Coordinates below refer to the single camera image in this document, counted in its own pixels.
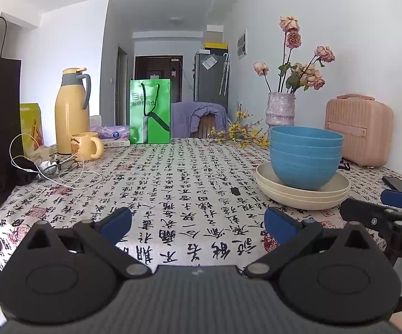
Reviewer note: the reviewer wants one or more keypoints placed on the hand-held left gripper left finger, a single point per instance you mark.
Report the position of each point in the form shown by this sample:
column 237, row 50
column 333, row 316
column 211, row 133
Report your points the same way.
column 117, row 222

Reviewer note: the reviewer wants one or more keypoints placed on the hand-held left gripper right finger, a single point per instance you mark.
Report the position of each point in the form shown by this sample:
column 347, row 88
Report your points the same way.
column 279, row 224

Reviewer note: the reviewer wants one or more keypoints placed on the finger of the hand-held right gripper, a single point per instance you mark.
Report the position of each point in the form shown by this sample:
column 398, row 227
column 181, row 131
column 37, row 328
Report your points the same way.
column 399, row 198
column 357, row 212

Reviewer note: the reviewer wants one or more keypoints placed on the cream plate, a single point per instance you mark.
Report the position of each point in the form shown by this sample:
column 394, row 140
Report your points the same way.
column 263, row 175
column 302, row 206
column 302, row 198

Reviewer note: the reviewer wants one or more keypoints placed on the blue bowl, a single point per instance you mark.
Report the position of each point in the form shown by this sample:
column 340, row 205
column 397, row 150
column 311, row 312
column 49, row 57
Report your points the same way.
column 305, row 135
column 305, row 152
column 302, row 174

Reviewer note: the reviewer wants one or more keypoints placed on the black phone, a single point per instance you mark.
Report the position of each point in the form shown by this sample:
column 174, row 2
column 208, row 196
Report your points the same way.
column 396, row 183

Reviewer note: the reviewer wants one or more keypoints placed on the pink hard case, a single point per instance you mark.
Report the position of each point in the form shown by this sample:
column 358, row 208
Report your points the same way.
column 357, row 128

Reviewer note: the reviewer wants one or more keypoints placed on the yellow mug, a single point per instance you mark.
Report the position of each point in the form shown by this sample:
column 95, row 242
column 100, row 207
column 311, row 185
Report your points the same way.
column 82, row 148

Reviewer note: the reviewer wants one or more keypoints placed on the metal eyeglasses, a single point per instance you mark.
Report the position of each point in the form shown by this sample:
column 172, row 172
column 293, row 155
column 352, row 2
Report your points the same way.
column 49, row 168

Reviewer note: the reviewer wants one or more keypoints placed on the purple tissue pack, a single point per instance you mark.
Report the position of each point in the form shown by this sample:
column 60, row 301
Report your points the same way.
column 115, row 132

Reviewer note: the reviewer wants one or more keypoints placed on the yellow flower branches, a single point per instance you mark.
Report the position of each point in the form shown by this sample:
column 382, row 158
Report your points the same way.
column 237, row 134

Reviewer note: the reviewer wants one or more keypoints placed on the crumpled plastic wrapper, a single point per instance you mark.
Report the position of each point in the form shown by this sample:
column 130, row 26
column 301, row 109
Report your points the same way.
column 42, row 153

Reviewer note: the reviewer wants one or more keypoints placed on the white plastic container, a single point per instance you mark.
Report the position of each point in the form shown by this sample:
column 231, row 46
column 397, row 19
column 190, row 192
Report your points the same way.
column 95, row 121

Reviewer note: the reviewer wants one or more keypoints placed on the yellow thermos jug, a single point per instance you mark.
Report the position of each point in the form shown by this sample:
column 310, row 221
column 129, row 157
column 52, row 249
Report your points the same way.
column 70, row 121

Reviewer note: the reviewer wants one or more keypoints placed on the pale textured vase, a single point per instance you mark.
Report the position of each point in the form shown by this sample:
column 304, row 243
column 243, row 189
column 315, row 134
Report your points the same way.
column 280, row 109

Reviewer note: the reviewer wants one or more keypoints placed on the wooden chair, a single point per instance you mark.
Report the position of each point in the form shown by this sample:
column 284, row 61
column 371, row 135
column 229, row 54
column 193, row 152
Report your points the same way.
column 206, row 125

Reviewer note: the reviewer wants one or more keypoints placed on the purple jacket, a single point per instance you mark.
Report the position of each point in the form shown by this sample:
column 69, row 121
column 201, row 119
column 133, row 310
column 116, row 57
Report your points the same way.
column 183, row 118

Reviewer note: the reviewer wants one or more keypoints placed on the green paper bag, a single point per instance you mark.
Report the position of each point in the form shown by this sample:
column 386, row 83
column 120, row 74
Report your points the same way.
column 159, row 104

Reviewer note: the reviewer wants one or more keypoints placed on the grey interior door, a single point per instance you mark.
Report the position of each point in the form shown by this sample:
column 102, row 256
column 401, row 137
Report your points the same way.
column 121, row 87

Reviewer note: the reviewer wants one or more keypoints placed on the dark brown door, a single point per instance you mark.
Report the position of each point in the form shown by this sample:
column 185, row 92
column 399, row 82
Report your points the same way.
column 145, row 68

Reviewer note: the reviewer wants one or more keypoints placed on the grey refrigerator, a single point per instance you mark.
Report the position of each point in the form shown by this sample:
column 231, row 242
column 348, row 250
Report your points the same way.
column 206, row 83

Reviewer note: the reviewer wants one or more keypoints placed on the white folded umbrella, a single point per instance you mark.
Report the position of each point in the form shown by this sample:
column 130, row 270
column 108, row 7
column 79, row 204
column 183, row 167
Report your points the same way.
column 224, row 73

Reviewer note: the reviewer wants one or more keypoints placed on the paper sheet on refrigerator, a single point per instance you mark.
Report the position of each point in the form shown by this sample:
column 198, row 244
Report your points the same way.
column 209, row 62

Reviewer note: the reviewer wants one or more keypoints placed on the dried pink roses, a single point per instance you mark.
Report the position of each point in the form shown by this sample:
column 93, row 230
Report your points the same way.
column 293, row 38

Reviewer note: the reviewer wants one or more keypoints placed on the yellow box on refrigerator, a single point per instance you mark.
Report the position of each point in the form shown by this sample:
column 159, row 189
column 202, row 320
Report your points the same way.
column 216, row 46

